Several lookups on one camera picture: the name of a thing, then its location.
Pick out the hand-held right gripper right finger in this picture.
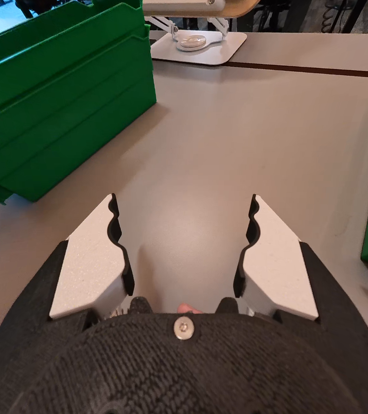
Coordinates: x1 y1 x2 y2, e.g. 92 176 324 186
233 193 320 321

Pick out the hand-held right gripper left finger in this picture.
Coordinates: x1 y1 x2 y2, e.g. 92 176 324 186
49 193 136 321

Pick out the grey desk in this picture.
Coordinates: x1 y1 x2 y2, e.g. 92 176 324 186
0 31 368 382

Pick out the person's right hand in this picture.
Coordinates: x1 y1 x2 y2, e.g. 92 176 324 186
177 302 204 314

